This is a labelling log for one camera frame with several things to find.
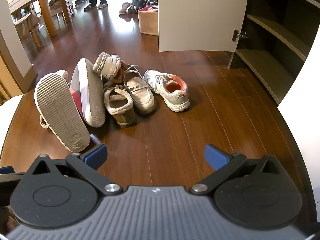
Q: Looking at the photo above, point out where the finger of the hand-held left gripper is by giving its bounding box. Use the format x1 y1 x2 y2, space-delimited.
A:
0 165 24 207

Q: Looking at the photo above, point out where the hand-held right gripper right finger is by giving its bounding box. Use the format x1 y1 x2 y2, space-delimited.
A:
189 144 288 195

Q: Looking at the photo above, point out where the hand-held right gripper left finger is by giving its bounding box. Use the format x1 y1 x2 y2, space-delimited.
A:
27 144 123 195

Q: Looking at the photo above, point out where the fur-lined brown shoe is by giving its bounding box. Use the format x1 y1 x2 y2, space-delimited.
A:
103 85 137 128

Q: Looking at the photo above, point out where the red grey slipper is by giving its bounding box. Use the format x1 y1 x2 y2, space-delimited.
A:
71 58 107 128
34 72 91 153

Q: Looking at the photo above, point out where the beige loafer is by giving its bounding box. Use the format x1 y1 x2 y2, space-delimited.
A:
123 76 157 116

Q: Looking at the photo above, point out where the white pink sneaker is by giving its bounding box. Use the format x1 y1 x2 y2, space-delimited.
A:
143 69 190 113
93 52 130 83

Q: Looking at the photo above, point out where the white furniture panel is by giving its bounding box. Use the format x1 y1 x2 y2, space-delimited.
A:
0 94 24 153

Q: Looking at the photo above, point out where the white cabinet door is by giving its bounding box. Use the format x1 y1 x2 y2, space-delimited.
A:
157 0 251 53
277 52 320 205

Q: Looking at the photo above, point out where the metal door hinge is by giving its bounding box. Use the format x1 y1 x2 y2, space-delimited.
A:
232 29 249 42

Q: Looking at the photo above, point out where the shoe cabinet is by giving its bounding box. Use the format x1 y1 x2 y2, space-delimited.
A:
228 0 320 105

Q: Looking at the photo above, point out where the wooden chair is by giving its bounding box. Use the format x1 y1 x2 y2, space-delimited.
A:
12 12 42 48

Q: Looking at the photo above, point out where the pile of dark slippers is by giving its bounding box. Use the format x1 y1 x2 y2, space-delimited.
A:
118 0 158 15

